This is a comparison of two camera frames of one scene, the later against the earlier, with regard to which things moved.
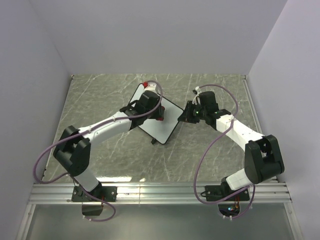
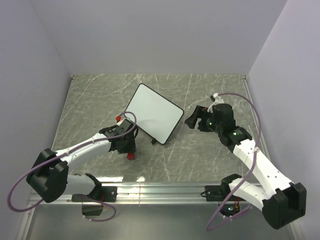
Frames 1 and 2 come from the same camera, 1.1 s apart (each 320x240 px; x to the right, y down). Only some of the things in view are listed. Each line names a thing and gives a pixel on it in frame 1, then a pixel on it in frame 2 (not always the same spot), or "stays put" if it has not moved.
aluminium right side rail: [244, 78] stays put
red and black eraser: [159, 112] -> [130, 156]
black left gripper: [153, 117] -> [131, 147]
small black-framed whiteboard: [160, 130] stays put
